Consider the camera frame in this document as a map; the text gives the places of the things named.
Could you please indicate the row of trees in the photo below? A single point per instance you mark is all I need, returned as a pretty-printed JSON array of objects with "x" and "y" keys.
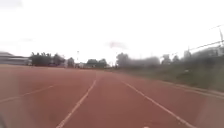
[{"x": 41, "y": 59}]

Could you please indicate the small clump of trees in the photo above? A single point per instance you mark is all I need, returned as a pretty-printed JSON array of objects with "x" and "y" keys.
[{"x": 96, "y": 63}]

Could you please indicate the clump of dark trees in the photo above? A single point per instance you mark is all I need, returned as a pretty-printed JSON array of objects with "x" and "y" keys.
[{"x": 133, "y": 62}]

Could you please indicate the low long building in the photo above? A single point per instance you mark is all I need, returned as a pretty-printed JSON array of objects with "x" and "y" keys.
[{"x": 13, "y": 60}]

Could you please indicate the pale kerb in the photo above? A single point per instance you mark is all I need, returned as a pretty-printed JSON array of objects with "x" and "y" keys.
[{"x": 203, "y": 92}]

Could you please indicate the red running track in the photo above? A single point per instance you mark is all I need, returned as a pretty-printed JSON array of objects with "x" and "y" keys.
[{"x": 110, "y": 103}]

